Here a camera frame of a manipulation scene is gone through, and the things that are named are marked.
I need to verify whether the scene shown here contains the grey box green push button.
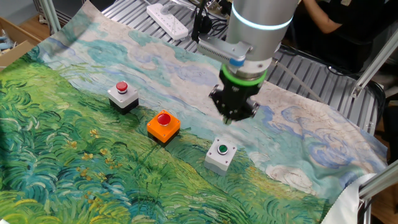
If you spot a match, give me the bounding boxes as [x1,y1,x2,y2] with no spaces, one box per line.
[203,136,238,176]

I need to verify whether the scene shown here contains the bare forearm of person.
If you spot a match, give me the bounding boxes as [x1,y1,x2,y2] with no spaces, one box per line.
[300,0,353,34]

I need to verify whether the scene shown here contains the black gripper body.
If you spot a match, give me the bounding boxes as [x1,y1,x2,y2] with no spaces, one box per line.
[208,76,261,122]

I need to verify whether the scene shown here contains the brown cardboard box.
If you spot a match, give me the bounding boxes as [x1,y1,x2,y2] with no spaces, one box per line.
[0,17,41,68]

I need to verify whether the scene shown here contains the white power strip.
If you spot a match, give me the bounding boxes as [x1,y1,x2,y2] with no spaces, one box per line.
[146,2,190,41]

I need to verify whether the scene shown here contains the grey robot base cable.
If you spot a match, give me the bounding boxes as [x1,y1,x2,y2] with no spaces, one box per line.
[272,58,325,103]

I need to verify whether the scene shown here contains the green blue painting print cloth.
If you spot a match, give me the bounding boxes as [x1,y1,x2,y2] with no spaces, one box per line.
[0,0,389,224]

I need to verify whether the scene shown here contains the black coiled cable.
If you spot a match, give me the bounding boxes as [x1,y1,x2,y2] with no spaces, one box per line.
[201,17,231,37]

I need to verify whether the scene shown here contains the orange box red mushroom button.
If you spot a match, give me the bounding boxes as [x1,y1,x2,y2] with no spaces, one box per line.
[146,109,182,147]

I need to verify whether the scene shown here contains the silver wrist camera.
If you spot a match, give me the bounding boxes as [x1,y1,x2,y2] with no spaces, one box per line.
[196,33,252,65]

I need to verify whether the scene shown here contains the green wrist flange ring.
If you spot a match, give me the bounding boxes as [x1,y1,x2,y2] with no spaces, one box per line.
[221,64,268,87]

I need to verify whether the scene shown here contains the aluminium frame post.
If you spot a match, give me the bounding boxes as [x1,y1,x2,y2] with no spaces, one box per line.
[39,0,62,34]
[351,29,398,99]
[357,160,398,224]

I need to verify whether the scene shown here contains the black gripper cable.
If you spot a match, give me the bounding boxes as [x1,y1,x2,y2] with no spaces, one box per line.
[191,0,212,43]

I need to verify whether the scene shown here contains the white black box red button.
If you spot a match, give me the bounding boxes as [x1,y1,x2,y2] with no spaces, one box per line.
[107,80,140,116]

